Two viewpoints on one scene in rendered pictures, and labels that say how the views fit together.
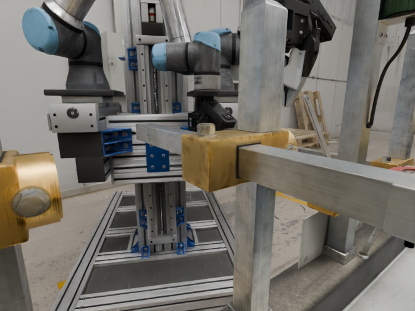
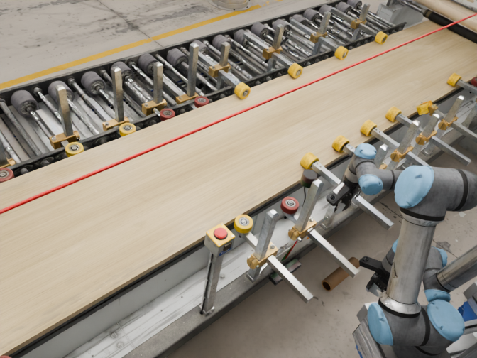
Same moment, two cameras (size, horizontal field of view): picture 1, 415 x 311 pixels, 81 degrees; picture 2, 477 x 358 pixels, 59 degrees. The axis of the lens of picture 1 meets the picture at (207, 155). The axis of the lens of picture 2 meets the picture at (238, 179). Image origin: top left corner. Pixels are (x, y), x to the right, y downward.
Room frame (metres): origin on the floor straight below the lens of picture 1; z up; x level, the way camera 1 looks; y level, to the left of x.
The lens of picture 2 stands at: (1.53, -0.85, 2.32)
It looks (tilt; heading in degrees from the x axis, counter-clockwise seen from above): 45 degrees down; 167
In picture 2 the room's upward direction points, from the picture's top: 12 degrees clockwise
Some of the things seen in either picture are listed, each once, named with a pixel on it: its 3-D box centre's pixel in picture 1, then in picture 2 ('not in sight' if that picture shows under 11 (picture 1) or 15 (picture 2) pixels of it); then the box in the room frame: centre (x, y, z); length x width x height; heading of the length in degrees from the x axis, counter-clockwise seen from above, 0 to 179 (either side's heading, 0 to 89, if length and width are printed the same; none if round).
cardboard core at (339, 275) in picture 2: not in sight; (341, 273); (0.16, 0.28, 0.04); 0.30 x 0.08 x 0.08; 126
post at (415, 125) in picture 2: not in sight; (397, 157); (-0.01, 0.35, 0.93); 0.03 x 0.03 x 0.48; 36
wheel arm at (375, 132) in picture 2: not in sight; (405, 153); (-0.02, 0.39, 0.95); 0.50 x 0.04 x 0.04; 36
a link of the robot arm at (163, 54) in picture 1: (175, 58); (429, 260); (0.76, 0.10, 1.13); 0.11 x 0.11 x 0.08; 78
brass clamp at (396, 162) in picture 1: (393, 168); (262, 256); (0.56, -0.45, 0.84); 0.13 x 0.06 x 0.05; 126
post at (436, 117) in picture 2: not in sight; (417, 147); (-0.15, 0.55, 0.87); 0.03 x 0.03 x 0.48; 36
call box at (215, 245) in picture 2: not in sight; (218, 241); (0.73, -0.68, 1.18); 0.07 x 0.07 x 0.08; 36
